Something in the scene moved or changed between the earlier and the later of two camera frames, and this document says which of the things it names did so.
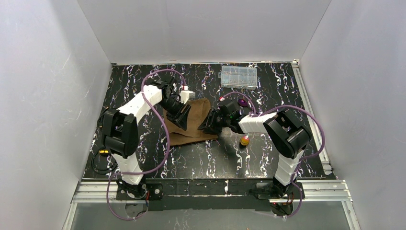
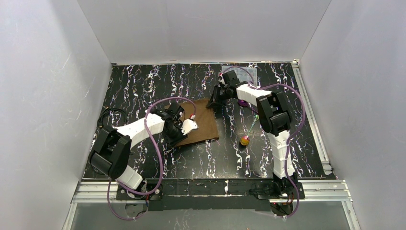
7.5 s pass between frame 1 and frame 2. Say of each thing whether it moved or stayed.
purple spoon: stayed
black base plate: stayed
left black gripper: moved
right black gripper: moved
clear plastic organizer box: stayed
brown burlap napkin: stayed
